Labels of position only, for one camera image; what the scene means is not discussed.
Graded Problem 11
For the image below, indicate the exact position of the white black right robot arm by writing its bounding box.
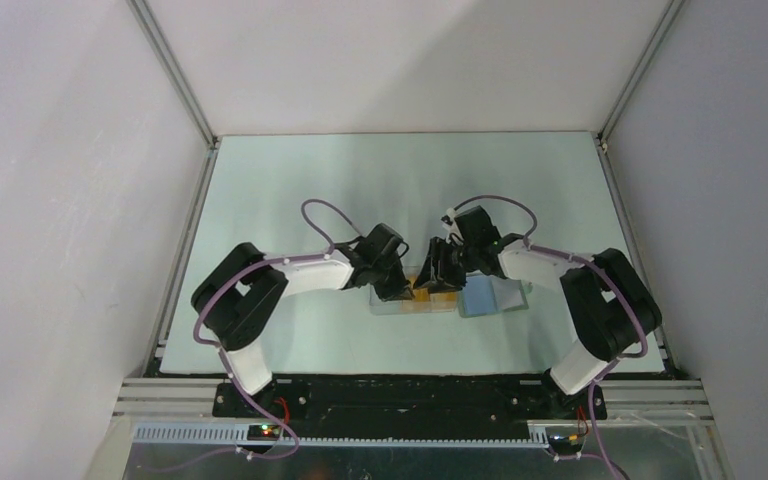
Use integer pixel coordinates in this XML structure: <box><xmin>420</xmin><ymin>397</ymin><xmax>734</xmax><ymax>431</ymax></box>
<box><xmin>414</xmin><ymin>207</ymin><xmax>662</xmax><ymax>418</ymax></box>

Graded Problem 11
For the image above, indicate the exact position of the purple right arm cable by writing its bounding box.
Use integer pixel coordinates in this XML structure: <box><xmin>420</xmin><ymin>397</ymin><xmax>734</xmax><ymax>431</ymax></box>
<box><xmin>453</xmin><ymin>194</ymin><xmax>650</xmax><ymax>480</ymax></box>

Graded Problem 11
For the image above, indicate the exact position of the aluminium frame rail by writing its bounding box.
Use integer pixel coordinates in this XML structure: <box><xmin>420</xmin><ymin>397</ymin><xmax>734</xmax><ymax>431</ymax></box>
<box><xmin>114</xmin><ymin>374</ymin><xmax>717</xmax><ymax>447</ymax></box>

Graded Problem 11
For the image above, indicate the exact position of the orange VIP card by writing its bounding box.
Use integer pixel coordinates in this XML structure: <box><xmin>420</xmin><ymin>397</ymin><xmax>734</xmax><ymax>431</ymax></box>
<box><xmin>398</xmin><ymin>287</ymin><xmax>458</xmax><ymax>314</ymax></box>

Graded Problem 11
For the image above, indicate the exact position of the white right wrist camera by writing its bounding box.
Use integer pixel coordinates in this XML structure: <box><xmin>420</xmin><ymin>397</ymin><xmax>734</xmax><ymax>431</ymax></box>
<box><xmin>441</xmin><ymin>208</ymin><xmax>463</xmax><ymax>245</ymax></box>

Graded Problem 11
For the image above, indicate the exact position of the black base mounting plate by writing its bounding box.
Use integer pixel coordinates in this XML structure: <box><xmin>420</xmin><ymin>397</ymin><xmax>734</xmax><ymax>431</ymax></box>
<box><xmin>212</xmin><ymin>374</ymin><xmax>607</xmax><ymax>441</ymax></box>

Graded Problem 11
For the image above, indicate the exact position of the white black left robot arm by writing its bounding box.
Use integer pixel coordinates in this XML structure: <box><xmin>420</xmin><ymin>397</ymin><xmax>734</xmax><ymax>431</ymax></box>
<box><xmin>190</xmin><ymin>223</ymin><xmax>413</xmax><ymax>417</ymax></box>

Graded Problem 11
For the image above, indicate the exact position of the clear plastic tray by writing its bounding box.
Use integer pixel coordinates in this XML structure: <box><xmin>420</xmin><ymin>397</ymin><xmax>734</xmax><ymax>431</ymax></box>
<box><xmin>369</xmin><ymin>289</ymin><xmax>458</xmax><ymax>316</ymax></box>

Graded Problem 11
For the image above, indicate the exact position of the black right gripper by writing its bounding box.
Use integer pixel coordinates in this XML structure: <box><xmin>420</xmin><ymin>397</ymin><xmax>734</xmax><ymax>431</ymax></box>
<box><xmin>412</xmin><ymin>236</ymin><xmax>478</xmax><ymax>294</ymax></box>

